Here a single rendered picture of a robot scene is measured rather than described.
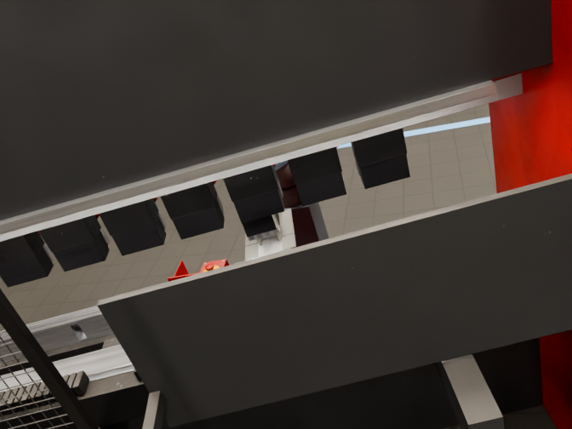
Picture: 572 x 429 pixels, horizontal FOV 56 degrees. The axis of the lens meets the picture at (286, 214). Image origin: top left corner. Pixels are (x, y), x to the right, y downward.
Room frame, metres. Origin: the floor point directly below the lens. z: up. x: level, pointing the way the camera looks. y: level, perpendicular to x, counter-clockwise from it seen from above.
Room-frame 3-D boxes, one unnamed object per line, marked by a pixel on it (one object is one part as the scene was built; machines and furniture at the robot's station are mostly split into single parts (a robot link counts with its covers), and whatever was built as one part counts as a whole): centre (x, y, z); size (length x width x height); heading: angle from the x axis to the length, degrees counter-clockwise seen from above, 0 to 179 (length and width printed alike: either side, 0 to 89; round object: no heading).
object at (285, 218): (1.67, 0.08, 1.00); 0.26 x 0.18 x 0.01; 174
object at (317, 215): (2.27, -0.06, 0.39); 0.18 x 0.18 x 0.78; 70
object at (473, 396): (1.10, -0.32, 0.81); 0.64 x 0.08 x 0.14; 174
